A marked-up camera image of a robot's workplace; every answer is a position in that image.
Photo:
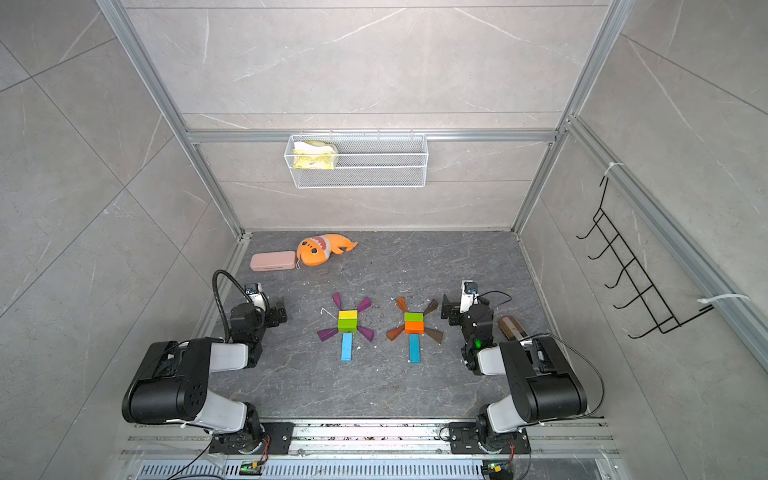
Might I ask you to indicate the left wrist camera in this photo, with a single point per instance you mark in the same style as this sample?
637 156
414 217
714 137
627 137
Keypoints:
257 296

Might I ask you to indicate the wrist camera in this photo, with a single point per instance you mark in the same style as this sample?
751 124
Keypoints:
257 296
469 294

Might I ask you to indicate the orange brown wedge block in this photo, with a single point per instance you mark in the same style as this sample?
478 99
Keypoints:
402 304

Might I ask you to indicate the plaid brown cylinder case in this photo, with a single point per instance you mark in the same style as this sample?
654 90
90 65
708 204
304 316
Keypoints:
512 328

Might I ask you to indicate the orange fish plush toy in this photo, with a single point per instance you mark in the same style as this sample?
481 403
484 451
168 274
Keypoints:
316 250

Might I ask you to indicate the pink rectangular case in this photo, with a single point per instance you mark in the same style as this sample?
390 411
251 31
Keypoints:
273 261

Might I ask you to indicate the black wire hook rack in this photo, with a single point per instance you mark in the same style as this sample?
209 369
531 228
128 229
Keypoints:
633 273

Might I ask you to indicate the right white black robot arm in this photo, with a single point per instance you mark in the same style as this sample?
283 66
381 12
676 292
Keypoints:
542 384

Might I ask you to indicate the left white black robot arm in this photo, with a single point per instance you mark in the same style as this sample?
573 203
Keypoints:
171 387

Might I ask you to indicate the small teal block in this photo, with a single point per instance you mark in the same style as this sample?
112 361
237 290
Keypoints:
414 349

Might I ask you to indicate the reddish brown wedge block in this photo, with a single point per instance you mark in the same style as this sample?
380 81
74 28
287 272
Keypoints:
394 333

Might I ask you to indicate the white wire wall basket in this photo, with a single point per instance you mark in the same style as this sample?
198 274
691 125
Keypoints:
366 160

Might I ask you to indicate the yellow white cloth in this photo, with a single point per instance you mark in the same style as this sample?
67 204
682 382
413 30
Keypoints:
314 155

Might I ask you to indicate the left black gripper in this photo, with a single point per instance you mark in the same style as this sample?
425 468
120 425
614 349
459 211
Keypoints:
273 319

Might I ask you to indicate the light blue eraser block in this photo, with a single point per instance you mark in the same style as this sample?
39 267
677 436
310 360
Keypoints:
346 347

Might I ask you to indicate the dark walnut wedge block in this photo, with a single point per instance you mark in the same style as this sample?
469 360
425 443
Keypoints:
432 306

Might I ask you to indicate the dark brown wedge block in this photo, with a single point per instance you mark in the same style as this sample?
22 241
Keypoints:
434 334

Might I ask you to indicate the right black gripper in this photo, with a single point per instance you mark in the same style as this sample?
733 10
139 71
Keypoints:
455 310

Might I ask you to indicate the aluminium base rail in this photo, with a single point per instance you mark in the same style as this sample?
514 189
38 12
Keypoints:
377 449

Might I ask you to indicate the green rectangular block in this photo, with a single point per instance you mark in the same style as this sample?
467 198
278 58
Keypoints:
347 325

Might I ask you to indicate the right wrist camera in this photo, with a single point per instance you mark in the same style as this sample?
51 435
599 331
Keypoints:
469 294

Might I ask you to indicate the orange rectangular block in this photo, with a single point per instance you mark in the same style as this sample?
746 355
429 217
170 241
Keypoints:
414 327

